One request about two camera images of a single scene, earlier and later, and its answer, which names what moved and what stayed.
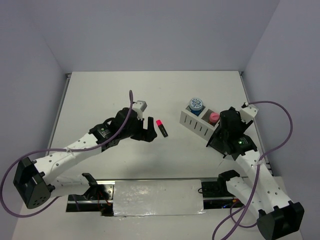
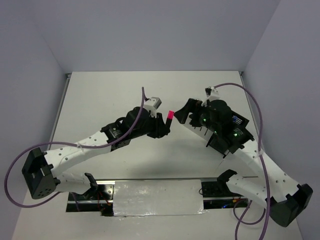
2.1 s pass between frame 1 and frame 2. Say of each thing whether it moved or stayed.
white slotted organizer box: stayed
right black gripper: moved
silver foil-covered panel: stayed
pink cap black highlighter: moved
